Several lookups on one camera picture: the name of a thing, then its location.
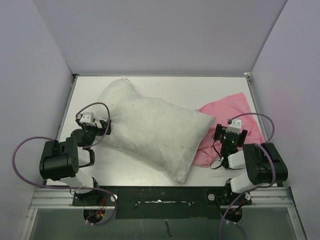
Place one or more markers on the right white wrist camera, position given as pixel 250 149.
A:
pixel 234 126

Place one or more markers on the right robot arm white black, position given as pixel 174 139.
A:
pixel 262 163

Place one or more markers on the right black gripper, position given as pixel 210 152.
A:
pixel 221 130

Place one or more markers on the pink pillow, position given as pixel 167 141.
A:
pixel 157 130

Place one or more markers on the aluminium frame rail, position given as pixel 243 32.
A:
pixel 271 216

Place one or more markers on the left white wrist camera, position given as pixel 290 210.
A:
pixel 86 118

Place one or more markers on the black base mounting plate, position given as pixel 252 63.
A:
pixel 159 202

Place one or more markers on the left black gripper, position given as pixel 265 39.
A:
pixel 104 125

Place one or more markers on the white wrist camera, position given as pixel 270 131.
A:
pixel 86 118
pixel 234 126

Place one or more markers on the pink satin rose pillowcase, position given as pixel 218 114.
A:
pixel 223 110

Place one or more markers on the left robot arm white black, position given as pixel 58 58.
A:
pixel 61 161

